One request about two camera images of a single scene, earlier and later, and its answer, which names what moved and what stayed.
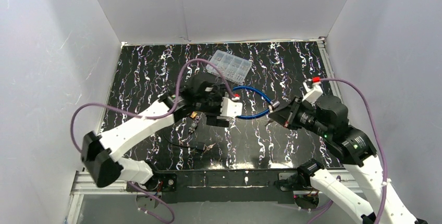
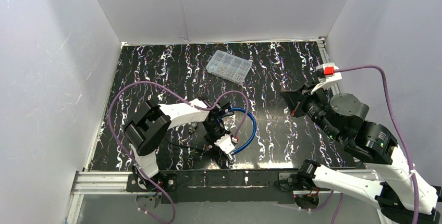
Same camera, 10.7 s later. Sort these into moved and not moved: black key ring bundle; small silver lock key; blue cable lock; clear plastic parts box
Moved: blue cable lock
Not moved: small silver lock key; clear plastic parts box; black key ring bundle
